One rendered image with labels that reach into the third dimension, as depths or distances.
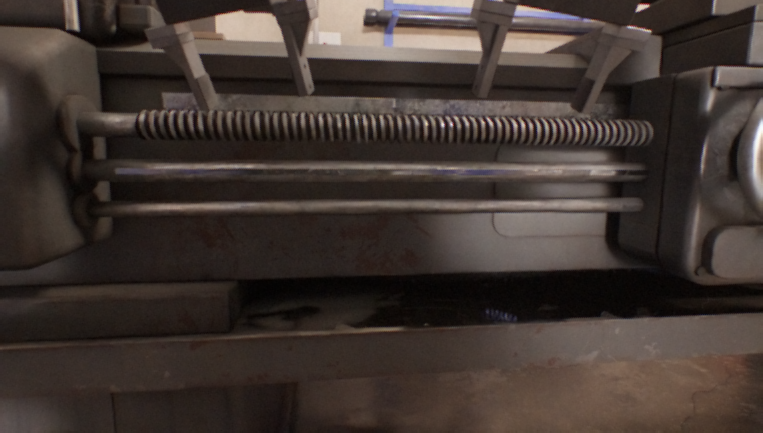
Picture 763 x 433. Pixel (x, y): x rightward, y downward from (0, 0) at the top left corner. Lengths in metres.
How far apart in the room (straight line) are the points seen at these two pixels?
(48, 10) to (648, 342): 0.93
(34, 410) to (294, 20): 0.64
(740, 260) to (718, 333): 0.11
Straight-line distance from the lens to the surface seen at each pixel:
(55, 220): 0.60
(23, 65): 0.59
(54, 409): 0.77
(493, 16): 0.46
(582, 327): 0.60
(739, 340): 0.77
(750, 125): 0.60
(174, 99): 0.65
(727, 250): 0.69
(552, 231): 0.74
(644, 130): 0.70
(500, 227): 0.69
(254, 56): 0.63
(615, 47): 0.53
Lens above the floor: 0.69
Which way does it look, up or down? 7 degrees down
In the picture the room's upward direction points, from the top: 1 degrees clockwise
